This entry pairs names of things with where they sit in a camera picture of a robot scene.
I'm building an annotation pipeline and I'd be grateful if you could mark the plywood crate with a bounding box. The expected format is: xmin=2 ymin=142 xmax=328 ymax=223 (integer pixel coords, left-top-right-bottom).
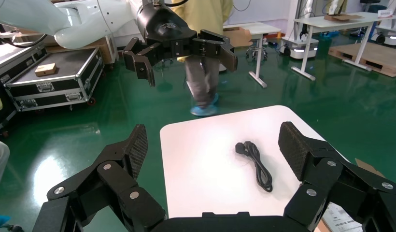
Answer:
xmin=46 ymin=34 xmax=119 ymax=65

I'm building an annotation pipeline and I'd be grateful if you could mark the flat cardboard sheet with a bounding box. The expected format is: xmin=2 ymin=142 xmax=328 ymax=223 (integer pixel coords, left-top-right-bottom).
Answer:
xmin=324 ymin=13 xmax=365 ymax=23

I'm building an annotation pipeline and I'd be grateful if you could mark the round stool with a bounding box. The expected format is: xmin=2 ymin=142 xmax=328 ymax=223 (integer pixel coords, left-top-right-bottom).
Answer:
xmin=245 ymin=38 xmax=269 ymax=62

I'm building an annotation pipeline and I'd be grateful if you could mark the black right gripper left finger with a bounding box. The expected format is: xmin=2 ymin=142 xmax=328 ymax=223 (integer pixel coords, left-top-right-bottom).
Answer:
xmin=31 ymin=124 xmax=167 ymax=232

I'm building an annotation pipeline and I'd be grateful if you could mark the person in yellow shirt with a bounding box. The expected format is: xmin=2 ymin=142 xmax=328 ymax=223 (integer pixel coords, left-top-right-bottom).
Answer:
xmin=170 ymin=0 xmax=234 ymax=117

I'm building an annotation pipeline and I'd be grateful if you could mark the black aluminium flight case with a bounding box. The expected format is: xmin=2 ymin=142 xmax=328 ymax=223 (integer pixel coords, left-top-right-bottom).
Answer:
xmin=0 ymin=43 xmax=48 ymax=138
xmin=4 ymin=46 xmax=105 ymax=113

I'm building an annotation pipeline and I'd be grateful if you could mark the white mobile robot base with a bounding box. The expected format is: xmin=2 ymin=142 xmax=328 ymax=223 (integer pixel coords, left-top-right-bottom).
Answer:
xmin=279 ymin=36 xmax=319 ymax=60
xmin=371 ymin=25 xmax=396 ymax=46

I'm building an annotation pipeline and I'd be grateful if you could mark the brown cardboard carton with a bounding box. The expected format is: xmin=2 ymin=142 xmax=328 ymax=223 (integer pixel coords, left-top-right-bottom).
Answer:
xmin=223 ymin=26 xmax=254 ymax=48

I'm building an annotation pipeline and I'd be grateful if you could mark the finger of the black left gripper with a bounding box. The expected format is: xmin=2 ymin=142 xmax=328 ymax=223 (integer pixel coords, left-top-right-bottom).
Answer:
xmin=123 ymin=38 xmax=172 ymax=87
xmin=191 ymin=29 xmax=239 ymax=73

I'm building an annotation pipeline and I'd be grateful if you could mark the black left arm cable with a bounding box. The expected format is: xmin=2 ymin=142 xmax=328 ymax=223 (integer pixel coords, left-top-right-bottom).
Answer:
xmin=0 ymin=32 xmax=49 ymax=49

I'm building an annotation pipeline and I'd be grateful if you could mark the printed white paper manual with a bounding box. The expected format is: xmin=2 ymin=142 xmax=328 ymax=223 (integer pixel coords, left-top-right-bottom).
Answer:
xmin=322 ymin=203 xmax=364 ymax=232

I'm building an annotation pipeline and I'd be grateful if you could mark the small white desk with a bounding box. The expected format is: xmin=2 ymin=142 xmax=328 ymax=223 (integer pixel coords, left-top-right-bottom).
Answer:
xmin=223 ymin=22 xmax=282 ymax=88

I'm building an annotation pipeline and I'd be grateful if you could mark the large wooden pallet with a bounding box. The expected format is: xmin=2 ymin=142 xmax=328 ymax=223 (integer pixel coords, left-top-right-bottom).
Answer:
xmin=328 ymin=42 xmax=396 ymax=78

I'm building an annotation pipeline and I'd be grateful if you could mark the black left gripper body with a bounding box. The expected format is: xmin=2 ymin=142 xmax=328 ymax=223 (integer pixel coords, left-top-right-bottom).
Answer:
xmin=136 ymin=1 xmax=199 ymax=60

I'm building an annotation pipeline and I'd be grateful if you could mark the small wooden block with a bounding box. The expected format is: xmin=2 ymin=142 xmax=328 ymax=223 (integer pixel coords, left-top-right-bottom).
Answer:
xmin=35 ymin=62 xmax=57 ymax=78

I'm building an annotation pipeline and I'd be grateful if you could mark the thick black power cable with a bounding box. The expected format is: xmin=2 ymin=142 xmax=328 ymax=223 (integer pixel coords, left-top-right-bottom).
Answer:
xmin=235 ymin=141 xmax=273 ymax=193

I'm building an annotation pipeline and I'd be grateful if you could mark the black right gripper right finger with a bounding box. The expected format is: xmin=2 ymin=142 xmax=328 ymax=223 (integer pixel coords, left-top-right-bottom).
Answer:
xmin=278 ymin=121 xmax=396 ymax=232

